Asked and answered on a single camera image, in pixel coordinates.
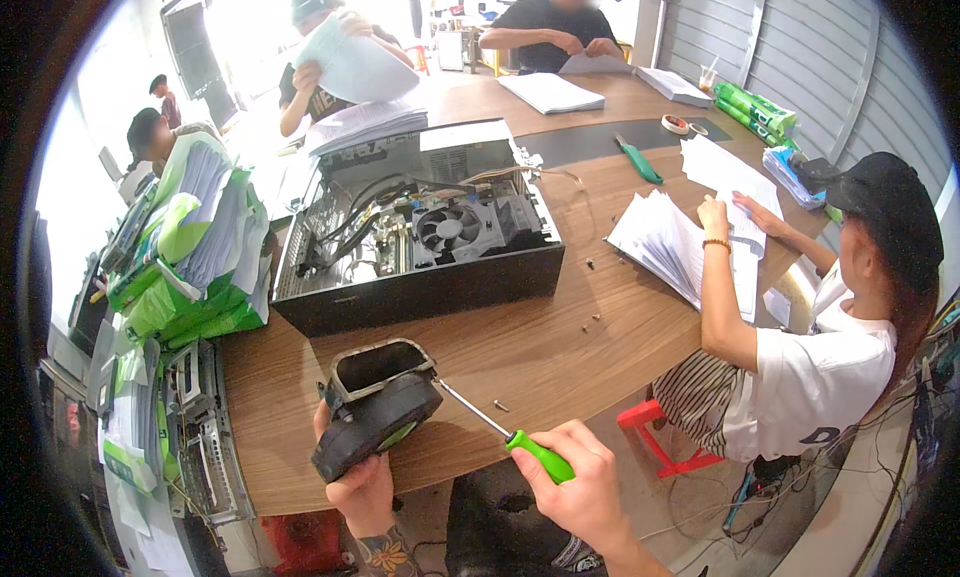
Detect messy white paper stack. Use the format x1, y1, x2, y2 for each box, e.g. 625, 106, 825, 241
303, 100, 431, 158

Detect black table mat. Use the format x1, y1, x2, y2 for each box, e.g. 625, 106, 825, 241
513, 116, 734, 170

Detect grey bare computer chassis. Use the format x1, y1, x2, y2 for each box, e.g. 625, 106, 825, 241
159, 338, 258, 527

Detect black cloth bag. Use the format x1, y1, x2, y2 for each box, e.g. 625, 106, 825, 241
789, 156, 846, 197

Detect black cpu cooler fan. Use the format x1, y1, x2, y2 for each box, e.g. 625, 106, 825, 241
412, 200, 513, 267

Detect bent white paper bundle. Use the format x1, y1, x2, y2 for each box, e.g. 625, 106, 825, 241
294, 12, 422, 105

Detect heap of green paper wrappers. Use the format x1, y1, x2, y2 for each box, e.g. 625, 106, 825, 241
103, 130, 276, 350

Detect black cable bundle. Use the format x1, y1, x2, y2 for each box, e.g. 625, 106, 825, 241
296, 173, 425, 278

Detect open black computer case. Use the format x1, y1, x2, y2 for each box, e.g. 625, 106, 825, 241
270, 119, 567, 339

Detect single white paper sheet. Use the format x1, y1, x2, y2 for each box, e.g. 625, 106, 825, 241
558, 52, 636, 76

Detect loose white paper sheets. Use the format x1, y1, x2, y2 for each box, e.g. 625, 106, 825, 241
679, 133, 786, 260

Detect neat white paper stack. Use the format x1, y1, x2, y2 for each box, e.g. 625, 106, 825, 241
495, 71, 607, 116

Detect black flat screen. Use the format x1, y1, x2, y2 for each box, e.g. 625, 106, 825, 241
160, 0, 240, 132

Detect black fan duct shroud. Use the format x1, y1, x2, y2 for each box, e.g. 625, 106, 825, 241
309, 337, 445, 485

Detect tangle of floor cables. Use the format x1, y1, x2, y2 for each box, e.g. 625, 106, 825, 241
641, 397, 931, 555

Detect beige ribbon cable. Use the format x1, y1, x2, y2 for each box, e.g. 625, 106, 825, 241
457, 164, 588, 193

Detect green white wrappers pile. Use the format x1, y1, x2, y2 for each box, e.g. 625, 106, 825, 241
86, 335, 172, 536

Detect green utility knife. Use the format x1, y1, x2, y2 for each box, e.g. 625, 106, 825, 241
613, 132, 666, 186

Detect slim white paper stack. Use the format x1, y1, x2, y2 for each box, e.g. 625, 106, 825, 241
634, 65, 714, 110

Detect red plastic stool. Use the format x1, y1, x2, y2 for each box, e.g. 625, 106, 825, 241
616, 397, 726, 479

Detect person's right hand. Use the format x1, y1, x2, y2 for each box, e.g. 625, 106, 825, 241
510, 418, 639, 554

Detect cluttered background shelf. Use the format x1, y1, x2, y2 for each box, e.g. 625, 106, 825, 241
405, 0, 526, 77

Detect green paper ream package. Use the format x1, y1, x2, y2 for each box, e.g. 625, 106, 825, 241
712, 97, 802, 152
712, 81, 799, 134

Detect blue white wrapper pile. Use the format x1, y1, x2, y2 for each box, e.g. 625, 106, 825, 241
762, 145, 828, 211

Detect person's legs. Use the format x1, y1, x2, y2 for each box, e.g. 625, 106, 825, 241
445, 457, 610, 577

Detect green handled screwdriver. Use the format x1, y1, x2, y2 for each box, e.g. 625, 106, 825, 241
433, 378, 577, 485

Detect fanned white paper stack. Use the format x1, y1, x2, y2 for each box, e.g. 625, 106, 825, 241
605, 189, 761, 324

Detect person's left hand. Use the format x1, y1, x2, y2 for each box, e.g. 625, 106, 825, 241
313, 400, 396, 539

